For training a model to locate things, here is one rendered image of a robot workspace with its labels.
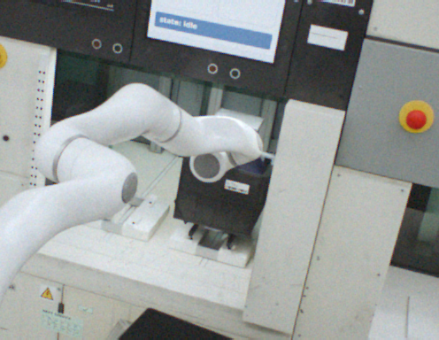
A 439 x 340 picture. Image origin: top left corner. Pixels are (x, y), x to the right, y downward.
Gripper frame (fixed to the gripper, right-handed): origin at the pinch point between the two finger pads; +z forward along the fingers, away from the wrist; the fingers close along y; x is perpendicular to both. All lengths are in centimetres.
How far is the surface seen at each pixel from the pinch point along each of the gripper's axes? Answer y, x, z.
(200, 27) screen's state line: -7.0, 29.8, -30.1
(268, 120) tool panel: 1, -14, 54
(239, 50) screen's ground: 2.2, 26.8, -30.1
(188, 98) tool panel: -27, -15, 60
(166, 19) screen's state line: -14.6, 30.0, -30.1
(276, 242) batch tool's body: 19.1, -12.2, -34.9
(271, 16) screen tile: 7.5, 35.3, -30.2
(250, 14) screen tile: 3.0, 34.7, -30.2
